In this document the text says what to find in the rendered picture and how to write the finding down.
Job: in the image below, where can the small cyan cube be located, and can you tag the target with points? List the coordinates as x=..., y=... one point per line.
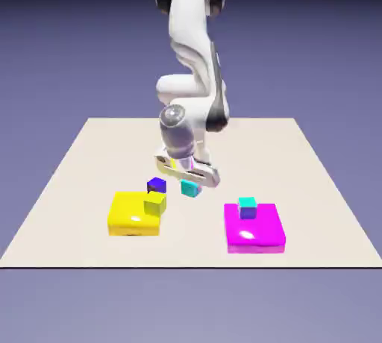
x=189, y=188
x=247, y=202

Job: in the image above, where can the large yellow box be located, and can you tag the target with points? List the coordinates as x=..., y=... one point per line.
x=131, y=214

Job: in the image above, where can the large magenta box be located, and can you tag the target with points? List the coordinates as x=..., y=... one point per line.
x=253, y=231

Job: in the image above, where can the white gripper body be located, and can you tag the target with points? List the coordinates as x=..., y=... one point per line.
x=191, y=173

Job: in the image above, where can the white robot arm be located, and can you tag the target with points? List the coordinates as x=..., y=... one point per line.
x=188, y=50

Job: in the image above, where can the small blue cube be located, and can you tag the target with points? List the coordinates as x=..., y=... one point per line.
x=248, y=213
x=157, y=185

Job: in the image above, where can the small yellow cube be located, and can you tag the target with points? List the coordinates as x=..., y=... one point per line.
x=155, y=205

